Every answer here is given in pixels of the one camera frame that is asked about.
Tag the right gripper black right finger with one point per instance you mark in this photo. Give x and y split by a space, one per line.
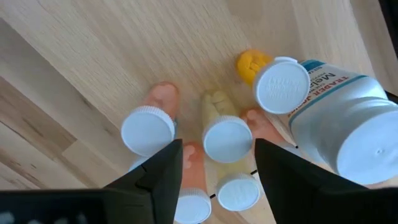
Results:
295 193

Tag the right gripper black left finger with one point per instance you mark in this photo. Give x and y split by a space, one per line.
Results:
158 186

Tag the small orange pill bottle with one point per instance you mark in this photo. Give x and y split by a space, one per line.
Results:
194 168
147 130
261 126

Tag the small pale yellow pill bottle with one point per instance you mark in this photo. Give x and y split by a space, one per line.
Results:
238 192
227 139

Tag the white melatonin bottle blue label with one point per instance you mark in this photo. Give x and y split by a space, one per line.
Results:
342 118

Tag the small deep yellow pill bottle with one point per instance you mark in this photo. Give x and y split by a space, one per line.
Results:
281 85

